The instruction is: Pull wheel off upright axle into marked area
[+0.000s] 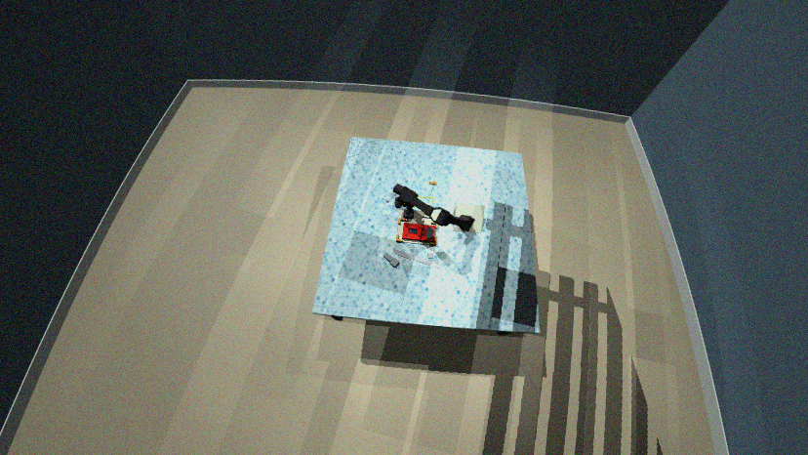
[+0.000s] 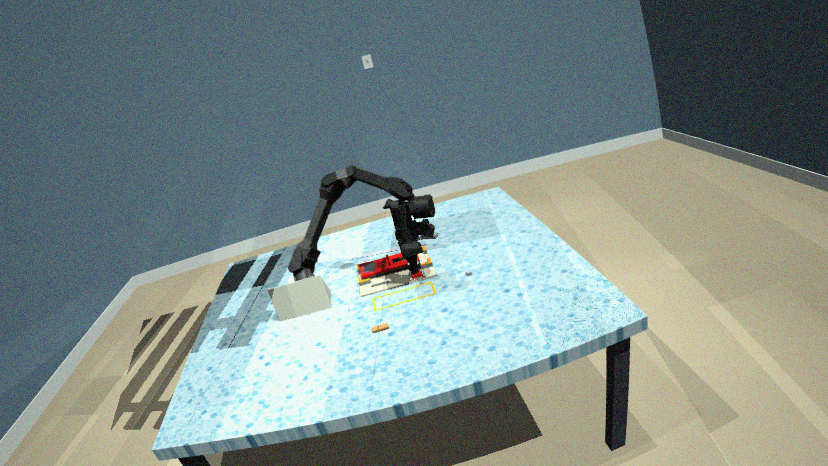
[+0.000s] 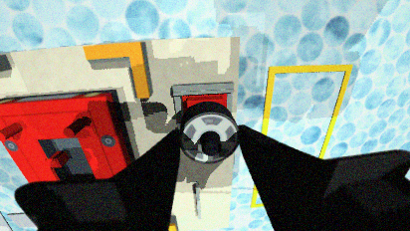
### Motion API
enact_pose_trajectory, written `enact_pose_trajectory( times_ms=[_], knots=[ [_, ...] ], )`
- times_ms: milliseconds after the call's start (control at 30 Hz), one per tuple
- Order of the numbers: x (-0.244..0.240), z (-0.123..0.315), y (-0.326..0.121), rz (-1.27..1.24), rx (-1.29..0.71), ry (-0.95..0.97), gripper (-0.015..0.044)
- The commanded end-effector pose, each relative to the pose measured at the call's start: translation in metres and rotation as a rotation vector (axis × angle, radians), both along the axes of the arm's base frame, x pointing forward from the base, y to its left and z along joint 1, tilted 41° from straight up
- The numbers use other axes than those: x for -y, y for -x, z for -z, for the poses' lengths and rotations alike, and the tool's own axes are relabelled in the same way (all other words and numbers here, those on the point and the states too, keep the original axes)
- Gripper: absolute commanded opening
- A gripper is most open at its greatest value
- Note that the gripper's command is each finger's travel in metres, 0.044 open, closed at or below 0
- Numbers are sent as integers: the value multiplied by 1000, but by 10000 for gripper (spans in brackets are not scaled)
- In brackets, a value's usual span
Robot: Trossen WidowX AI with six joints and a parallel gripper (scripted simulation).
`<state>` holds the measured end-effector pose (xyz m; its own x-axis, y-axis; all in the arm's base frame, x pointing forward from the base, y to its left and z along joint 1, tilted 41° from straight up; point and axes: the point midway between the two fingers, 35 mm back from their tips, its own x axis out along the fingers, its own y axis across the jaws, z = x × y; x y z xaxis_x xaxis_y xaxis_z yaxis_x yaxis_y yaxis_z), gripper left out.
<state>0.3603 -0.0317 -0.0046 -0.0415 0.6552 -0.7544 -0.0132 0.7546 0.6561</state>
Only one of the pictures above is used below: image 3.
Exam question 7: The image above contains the yellow rectangular outline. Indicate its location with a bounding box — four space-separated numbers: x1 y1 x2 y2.
251 64 353 208

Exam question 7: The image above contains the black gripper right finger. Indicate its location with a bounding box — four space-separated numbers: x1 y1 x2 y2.
238 124 410 231

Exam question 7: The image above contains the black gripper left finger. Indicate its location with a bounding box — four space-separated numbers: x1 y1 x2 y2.
14 129 180 231

